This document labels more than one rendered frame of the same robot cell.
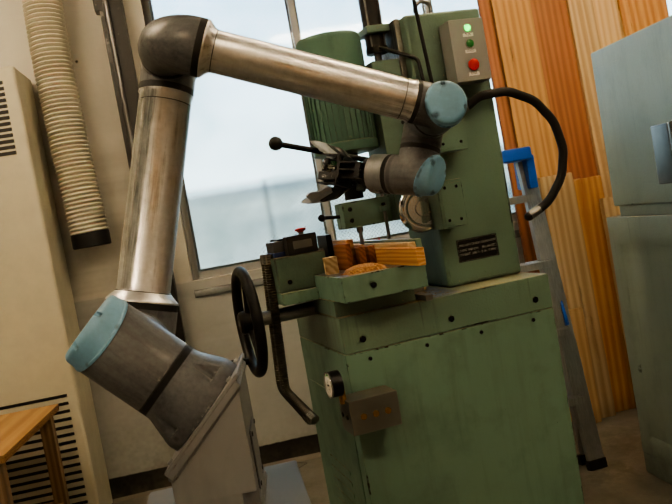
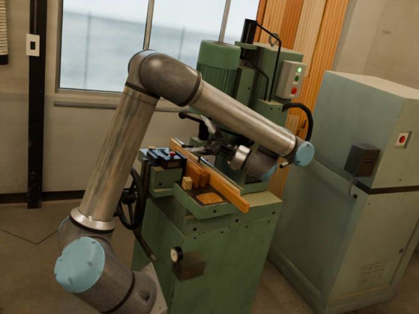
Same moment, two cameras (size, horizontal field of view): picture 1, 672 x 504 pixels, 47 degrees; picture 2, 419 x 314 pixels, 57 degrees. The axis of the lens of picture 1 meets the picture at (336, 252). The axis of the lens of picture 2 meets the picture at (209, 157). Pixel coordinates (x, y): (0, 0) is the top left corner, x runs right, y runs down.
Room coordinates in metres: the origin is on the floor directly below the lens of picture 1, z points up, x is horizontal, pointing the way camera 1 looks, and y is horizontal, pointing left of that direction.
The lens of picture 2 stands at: (0.49, 0.50, 1.65)
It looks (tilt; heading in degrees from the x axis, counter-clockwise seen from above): 21 degrees down; 339
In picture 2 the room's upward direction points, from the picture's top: 11 degrees clockwise
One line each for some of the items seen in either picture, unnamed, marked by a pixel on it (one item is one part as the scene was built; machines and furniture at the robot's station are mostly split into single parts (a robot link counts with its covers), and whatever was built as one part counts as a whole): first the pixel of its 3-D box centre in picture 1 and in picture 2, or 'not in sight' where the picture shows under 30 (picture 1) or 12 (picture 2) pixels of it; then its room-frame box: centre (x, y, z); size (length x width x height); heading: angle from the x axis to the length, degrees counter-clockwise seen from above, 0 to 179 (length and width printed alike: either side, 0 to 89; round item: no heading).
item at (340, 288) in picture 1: (329, 281); (176, 179); (2.05, 0.03, 0.87); 0.61 x 0.30 x 0.06; 17
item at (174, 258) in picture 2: (336, 387); (177, 255); (1.76, 0.05, 0.65); 0.06 x 0.04 x 0.08; 17
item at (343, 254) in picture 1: (335, 256); (184, 169); (2.03, 0.00, 0.93); 0.25 x 0.01 x 0.07; 17
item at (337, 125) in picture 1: (336, 96); (214, 79); (2.07, -0.07, 1.35); 0.18 x 0.18 x 0.31
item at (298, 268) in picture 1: (295, 270); (161, 172); (2.02, 0.11, 0.92); 0.15 x 0.13 x 0.09; 17
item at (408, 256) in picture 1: (375, 255); (207, 176); (1.99, -0.10, 0.92); 0.60 x 0.02 x 0.04; 17
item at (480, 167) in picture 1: (446, 152); (254, 119); (2.16, -0.35, 1.16); 0.22 x 0.22 x 0.72; 17
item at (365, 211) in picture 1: (364, 215); (205, 147); (2.08, -0.09, 1.03); 0.14 x 0.07 x 0.09; 107
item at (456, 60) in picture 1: (464, 52); (290, 80); (2.03, -0.42, 1.40); 0.10 x 0.06 x 0.16; 107
